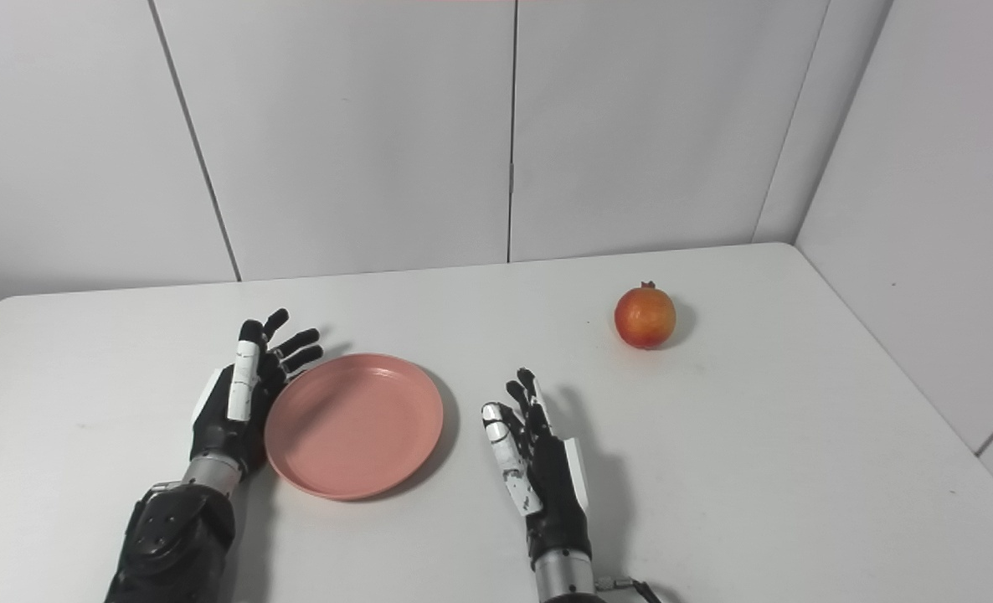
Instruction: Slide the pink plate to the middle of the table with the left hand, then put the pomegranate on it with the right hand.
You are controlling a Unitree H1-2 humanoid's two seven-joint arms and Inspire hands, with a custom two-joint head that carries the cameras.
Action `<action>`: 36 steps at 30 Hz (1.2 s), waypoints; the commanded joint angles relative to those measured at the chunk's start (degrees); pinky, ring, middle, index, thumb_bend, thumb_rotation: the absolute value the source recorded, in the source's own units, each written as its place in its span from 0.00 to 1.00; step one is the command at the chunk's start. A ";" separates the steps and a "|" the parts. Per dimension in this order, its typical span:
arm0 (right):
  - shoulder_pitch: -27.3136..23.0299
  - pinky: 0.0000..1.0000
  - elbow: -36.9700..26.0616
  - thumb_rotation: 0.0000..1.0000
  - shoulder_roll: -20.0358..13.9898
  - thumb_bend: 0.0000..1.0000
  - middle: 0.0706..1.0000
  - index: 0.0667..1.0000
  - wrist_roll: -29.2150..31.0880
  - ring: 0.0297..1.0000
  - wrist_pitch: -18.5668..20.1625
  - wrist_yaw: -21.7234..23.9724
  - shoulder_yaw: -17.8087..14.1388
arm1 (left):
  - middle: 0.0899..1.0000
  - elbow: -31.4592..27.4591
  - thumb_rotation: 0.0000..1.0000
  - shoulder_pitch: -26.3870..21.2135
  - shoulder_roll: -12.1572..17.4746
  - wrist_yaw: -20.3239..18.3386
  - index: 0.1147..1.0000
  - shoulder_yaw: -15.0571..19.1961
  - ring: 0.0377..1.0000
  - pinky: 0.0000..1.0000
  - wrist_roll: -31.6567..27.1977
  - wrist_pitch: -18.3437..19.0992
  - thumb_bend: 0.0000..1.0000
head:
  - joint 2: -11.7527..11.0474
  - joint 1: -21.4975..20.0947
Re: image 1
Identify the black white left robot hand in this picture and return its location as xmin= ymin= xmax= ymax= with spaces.
xmin=190 ymin=308 xmax=325 ymax=478

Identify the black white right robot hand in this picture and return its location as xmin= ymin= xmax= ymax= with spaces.
xmin=481 ymin=368 xmax=591 ymax=570

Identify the pink round plate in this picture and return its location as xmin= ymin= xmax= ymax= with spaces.
xmin=264 ymin=353 xmax=445 ymax=502

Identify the red orange pomegranate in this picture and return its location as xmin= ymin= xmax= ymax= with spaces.
xmin=614 ymin=281 xmax=677 ymax=350

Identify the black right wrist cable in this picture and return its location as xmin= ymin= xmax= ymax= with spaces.
xmin=594 ymin=575 xmax=663 ymax=603

